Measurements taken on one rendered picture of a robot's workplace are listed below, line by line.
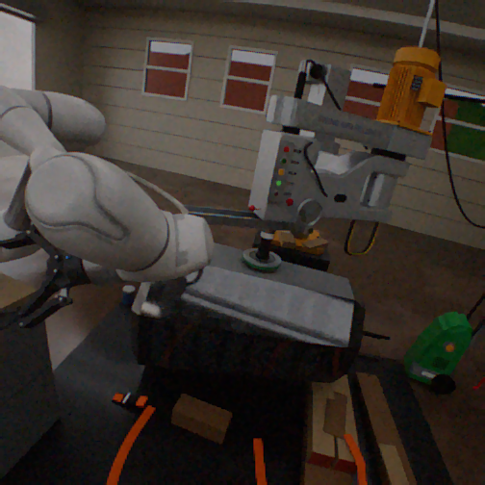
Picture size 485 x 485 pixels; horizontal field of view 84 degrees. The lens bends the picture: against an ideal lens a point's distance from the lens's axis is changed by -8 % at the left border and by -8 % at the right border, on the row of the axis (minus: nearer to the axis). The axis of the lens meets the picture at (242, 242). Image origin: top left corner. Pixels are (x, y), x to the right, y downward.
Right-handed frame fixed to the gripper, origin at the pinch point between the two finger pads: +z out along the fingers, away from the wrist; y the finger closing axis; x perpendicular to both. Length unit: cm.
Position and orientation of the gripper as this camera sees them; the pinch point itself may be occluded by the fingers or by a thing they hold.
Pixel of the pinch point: (2, 277)
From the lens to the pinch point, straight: 69.3
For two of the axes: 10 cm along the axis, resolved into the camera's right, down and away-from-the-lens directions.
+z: -9.8, 1.7, 0.9
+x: -1.5, -3.3, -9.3
